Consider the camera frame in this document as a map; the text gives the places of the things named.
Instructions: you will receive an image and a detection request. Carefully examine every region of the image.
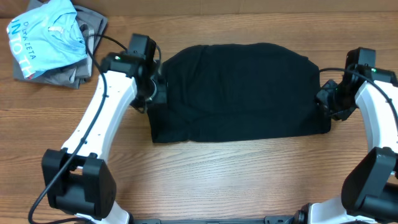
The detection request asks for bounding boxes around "grey folded t-shirt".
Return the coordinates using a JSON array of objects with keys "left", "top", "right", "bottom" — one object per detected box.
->
[{"left": 13, "top": 5, "right": 108, "bottom": 89}]

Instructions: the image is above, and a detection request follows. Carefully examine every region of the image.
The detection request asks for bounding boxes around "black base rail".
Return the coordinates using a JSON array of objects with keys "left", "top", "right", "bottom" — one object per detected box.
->
[{"left": 133, "top": 215, "right": 294, "bottom": 224}]

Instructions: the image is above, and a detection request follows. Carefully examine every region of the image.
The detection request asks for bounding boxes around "black t-shirt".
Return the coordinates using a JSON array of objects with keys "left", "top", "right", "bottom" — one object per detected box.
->
[{"left": 147, "top": 43, "right": 331, "bottom": 143}]

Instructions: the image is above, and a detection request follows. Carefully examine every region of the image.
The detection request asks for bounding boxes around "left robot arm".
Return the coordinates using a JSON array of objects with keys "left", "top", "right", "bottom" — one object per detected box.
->
[{"left": 28, "top": 34, "right": 167, "bottom": 223}]

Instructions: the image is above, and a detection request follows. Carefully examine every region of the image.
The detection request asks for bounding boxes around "light blue folded t-shirt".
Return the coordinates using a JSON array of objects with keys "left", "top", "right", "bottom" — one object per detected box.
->
[{"left": 6, "top": 0, "right": 86, "bottom": 80}]

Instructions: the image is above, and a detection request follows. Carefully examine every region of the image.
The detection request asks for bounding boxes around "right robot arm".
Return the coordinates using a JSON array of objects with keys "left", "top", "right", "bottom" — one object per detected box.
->
[{"left": 286, "top": 47, "right": 397, "bottom": 223}]

